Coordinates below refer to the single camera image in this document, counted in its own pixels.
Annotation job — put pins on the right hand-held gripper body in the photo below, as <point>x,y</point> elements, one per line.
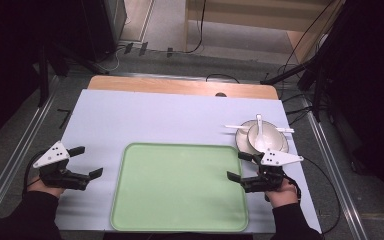
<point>266,181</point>

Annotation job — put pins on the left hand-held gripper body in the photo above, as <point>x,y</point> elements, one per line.
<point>63,180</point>

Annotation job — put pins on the white soup spoon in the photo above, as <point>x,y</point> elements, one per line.
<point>260,140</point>

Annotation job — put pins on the white bowl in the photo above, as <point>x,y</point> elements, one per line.
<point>273,138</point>

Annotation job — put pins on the light green tray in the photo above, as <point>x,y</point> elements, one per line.
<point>180,190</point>

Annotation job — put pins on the person's left hand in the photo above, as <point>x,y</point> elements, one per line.
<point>46,191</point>

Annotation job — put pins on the person's right hand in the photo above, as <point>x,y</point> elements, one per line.
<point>283,197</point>

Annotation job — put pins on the black floor tape strip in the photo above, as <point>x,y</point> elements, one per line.
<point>65,118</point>

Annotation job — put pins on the black metal stand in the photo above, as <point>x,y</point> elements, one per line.
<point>316,86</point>
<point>43,80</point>

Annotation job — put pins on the wooden table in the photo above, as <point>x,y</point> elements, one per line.
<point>166,85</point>

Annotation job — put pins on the dark cabinet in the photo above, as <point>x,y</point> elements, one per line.
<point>103,26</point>

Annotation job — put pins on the wooden steps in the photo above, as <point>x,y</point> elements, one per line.
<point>246,13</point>

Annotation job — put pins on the metal floor rail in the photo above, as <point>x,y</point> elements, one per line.
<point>16,156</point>
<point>333,166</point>

